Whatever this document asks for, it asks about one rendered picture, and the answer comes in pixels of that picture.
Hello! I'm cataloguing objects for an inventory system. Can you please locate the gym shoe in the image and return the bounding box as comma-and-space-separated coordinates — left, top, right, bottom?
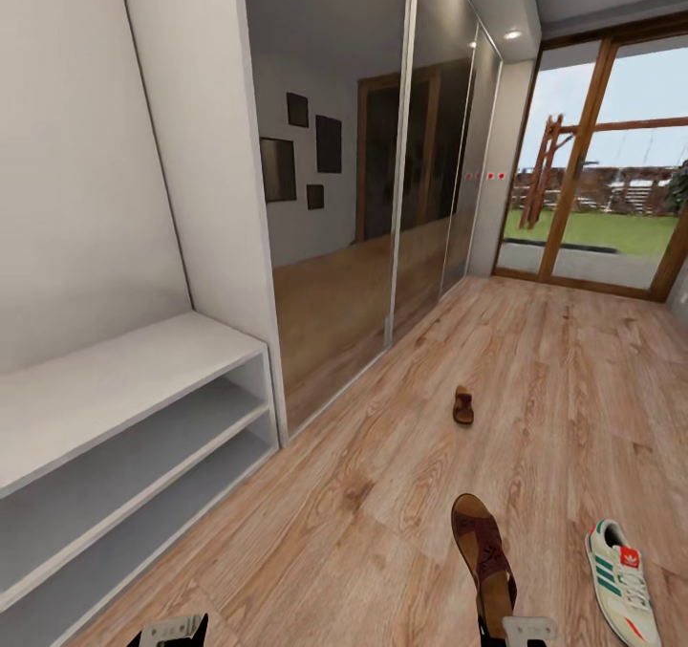
584, 519, 662, 647

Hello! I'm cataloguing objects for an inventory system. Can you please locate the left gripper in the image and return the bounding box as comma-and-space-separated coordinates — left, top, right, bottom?
126, 614, 209, 647

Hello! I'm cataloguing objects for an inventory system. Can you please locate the sandal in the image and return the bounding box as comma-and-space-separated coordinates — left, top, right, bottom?
453, 385, 474, 426
451, 493, 517, 639

